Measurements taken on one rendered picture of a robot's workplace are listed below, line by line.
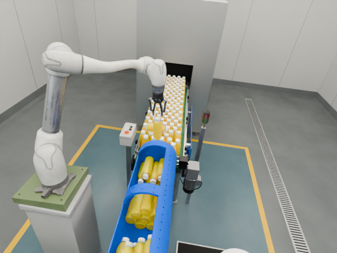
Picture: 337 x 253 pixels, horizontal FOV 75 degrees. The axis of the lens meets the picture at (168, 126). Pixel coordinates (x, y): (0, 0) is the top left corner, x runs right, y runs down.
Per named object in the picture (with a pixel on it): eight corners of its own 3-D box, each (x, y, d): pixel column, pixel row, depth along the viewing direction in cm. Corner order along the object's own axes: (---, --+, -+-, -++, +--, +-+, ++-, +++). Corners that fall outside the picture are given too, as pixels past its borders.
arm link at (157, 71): (168, 85, 145) (160, 77, 154) (170, 62, 136) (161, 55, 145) (153, 88, 141) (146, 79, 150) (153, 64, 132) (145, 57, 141)
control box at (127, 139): (119, 145, 186) (119, 135, 180) (125, 131, 202) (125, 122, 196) (131, 146, 185) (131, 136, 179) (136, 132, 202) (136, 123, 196)
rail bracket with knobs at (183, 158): (175, 169, 182) (176, 160, 176) (176, 163, 188) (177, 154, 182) (187, 171, 182) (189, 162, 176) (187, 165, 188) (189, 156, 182)
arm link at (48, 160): (40, 190, 129) (29, 160, 118) (39, 170, 143) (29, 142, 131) (69, 180, 136) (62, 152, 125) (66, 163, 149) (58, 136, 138)
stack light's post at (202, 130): (185, 204, 261) (201, 128, 199) (185, 201, 265) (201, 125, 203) (188, 204, 261) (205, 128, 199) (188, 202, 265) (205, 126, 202)
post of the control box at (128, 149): (127, 210, 249) (125, 139, 192) (128, 206, 252) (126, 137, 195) (131, 210, 249) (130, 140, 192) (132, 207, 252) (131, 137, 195)
